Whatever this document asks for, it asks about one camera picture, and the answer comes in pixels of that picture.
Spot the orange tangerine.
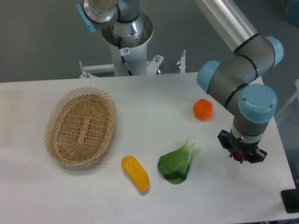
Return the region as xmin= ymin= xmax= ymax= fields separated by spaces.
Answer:
xmin=193 ymin=99 xmax=214 ymax=120

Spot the purple sweet potato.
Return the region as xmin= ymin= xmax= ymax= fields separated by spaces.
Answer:
xmin=233 ymin=151 xmax=242 ymax=162

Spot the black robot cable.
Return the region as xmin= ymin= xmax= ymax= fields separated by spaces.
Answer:
xmin=117 ymin=36 xmax=134 ymax=77

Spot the blue object top right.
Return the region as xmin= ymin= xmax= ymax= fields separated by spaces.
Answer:
xmin=286 ymin=0 xmax=299 ymax=26

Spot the white frame at right edge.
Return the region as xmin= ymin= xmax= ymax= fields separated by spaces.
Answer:
xmin=276 ymin=79 xmax=299 ymax=119

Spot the yellow toy pepper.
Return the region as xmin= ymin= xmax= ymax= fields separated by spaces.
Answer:
xmin=121 ymin=155 xmax=150 ymax=194

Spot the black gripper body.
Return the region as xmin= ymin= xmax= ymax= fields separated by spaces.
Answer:
xmin=217 ymin=130 xmax=267 ymax=163

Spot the woven wicker basket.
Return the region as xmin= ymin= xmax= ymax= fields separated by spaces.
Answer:
xmin=45 ymin=87 xmax=116 ymax=167

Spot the green bok choy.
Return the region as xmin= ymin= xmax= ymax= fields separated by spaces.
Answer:
xmin=157 ymin=136 xmax=200 ymax=184

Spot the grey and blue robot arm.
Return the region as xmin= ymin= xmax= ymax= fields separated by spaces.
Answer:
xmin=75 ymin=0 xmax=284 ymax=163

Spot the black device at table edge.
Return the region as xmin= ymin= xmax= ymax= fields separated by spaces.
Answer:
xmin=281 ymin=189 xmax=299 ymax=213

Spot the white metal frame bracket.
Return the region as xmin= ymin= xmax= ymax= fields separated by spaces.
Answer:
xmin=79 ymin=50 xmax=187 ymax=78

